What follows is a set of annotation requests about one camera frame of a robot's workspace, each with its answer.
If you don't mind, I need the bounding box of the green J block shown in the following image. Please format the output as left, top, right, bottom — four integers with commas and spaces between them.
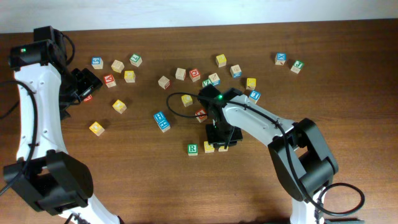
290, 60, 305, 74

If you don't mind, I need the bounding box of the red E side block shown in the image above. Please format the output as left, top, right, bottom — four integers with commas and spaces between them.
175, 68, 187, 81

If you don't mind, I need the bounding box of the blue T block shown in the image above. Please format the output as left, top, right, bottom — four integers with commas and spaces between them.
249, 90, 261, 104

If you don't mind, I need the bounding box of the blue H block upper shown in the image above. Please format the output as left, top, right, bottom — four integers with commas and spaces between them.
154, 111, 165, 123

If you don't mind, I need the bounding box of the blue X block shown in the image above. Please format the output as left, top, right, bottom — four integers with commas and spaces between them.
275, 52, 287, 65

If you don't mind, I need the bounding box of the yellow o block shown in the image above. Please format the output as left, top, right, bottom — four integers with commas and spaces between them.
113, 100, 127, 114
89, 121, 105, 136

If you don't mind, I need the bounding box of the yellow C block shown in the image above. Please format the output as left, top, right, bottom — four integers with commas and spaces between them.
181, 95, 193, 107

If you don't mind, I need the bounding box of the green R block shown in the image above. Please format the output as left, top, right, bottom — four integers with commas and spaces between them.
187, 144, 198, 156

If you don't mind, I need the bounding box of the red I side block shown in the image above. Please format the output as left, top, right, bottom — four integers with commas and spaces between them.
158, 76, 170, 90

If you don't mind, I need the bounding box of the yellow block with brown picture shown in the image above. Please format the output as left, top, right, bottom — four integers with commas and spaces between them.
246, 78, 256, 90

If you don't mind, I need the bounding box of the blue h block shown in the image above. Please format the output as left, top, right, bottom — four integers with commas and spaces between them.
157, 119, 170, 133
154, 111, 165, 123

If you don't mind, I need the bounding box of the blue S block far left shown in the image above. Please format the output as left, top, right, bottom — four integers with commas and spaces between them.
91, 57, 104, 70

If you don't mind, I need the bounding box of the red Y block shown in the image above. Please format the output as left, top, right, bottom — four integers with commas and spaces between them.
103, 74, 116, 88

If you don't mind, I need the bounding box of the green L block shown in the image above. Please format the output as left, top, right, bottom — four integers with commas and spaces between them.
129, 54, 142, 67

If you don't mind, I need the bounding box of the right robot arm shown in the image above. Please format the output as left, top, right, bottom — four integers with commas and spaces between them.
198, 85, 338, 223

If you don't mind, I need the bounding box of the yellow G block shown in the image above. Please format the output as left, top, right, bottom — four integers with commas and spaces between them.
124, 70, 136, 83

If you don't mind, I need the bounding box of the blue L side block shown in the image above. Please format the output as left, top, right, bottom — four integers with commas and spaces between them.
208, 73, 221, 86

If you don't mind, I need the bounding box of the yellow O block lower left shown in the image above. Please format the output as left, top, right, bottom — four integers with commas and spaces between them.
89, 121, 105, 136

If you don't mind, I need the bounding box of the yellow top far block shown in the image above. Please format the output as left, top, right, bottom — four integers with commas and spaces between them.
216, 54, 227, 67

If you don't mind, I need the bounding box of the yellow s block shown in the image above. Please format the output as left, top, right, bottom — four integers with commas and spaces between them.
203, 141, 215, 153
218, 146, 228, 152

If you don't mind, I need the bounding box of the red side block far left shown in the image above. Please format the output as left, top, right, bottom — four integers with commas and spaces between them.
83, 95, 93, 102

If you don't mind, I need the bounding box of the blue D side block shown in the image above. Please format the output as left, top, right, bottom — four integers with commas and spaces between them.
230, 65, 242, 78

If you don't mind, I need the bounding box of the yellow O block middle left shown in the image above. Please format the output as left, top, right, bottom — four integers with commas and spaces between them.
113, 100, 127, 114

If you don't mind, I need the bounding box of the yellow S block front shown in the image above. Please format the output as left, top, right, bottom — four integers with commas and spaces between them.
203, 141, 215, 153

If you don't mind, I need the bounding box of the plain wooden block upper left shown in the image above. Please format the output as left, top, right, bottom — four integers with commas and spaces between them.
111, 60, 124, 73

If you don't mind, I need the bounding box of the blue H block lower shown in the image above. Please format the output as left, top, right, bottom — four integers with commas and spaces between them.
157, 119, 170, 133

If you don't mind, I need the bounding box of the red Q block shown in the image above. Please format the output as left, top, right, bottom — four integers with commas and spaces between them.
189, 68, 201, 82

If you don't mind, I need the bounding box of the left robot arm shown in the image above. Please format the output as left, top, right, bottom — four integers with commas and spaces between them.
3, 26, 121, 223

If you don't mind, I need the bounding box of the red A block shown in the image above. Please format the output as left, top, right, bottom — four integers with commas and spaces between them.
195, 108, 208, 123

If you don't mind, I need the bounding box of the green Z block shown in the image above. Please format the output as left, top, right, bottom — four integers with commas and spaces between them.
202, 79, 213, 88

